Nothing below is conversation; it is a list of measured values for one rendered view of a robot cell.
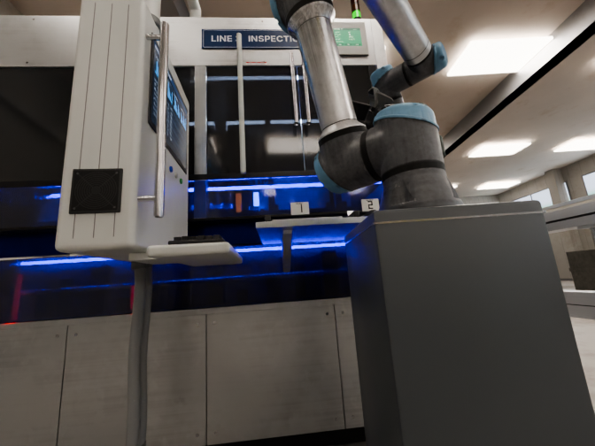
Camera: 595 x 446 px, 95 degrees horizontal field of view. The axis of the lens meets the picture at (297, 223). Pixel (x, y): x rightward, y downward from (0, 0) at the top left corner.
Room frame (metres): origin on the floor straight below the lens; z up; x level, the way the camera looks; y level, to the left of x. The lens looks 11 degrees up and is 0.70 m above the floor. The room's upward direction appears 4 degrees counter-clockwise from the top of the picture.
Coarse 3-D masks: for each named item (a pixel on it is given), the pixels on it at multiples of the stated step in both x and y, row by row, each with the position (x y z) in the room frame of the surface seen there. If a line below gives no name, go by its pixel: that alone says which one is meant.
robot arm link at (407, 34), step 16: (368, 0) 0.51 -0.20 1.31; (384, 0) 0.51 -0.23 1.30; (400, 0) 0.52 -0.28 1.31; (384, 16) 0.54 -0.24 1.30; (400, 16) 0.55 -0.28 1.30; (384, 32) 0.60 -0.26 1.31; (400, 32) 0.58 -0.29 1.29; (416, 32) 0.59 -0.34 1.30; (400, 48) 0.63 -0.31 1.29; (416, 48) 0.63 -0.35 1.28; (432, 48) 0.65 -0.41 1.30; (416, 64) 0.67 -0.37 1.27; (432, 64) 0.68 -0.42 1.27; (416, 80) 0.73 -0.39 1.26
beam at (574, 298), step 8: (568, 296) 1.36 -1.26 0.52; (576, 296) 1.32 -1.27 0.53; (584, 296) 1.29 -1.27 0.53; (592, 296) 1.26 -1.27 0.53; (568, 304) 1.37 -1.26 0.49; (576, 304) 1.33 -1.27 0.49; (584, 304) 1.30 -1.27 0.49; (592, 304) 1.27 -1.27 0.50; (568, 312) 1.38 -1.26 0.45; (576, 312) 1.34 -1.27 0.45; (584, 312) 1.31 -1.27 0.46; (592, 312) 1.28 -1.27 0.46
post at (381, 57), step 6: (372, 24) 1.28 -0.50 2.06; (378, 24) 1.28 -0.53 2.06; (372, 30) 1.28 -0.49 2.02; (378, 30) 1.28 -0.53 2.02; (378, 36) 1.28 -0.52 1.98; (378, 42) 1.28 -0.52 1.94; (378, 48) 1.28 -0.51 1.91; (384, 48) 1.29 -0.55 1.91; (378, 54) 1.28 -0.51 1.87; (384, 54) 1.28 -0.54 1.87; (378, 60) 1.28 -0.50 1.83; (384, 60) 1.28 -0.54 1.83; (378, 66) 1.28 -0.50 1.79
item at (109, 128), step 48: (96, 0) 0.64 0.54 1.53; (96, 48) 0.64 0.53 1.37; (144, 48) 0.67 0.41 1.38; (96, 96) 0.64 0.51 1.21; (144, 96) 0.68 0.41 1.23; (96, 144) 0.64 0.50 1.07; (144, 144) 0.70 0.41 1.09; (96, 192) 0.64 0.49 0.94; (144, 192) 0.71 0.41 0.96; (96, 240) 0.64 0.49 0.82; (144, 240) 0.72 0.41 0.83
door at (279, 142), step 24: (216, 72) 1.22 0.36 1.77; (264, 72) 1.24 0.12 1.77; (288, 72) 1.25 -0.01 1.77; (216, 96) 1.22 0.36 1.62; (264, 96) 1.24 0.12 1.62; (288, 96) 1.25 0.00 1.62; (216, 120) 1.22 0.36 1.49; (264, 120) 1.24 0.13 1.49; (288, 120) 1.25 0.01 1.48; (216, 144) 1.22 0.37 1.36; (264, 144) 1.24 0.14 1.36; (288, 144) 1.25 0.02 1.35; (216, 168) 1.22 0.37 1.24; (264, 168) 1.24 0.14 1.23; (288, 168) 1.25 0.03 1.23
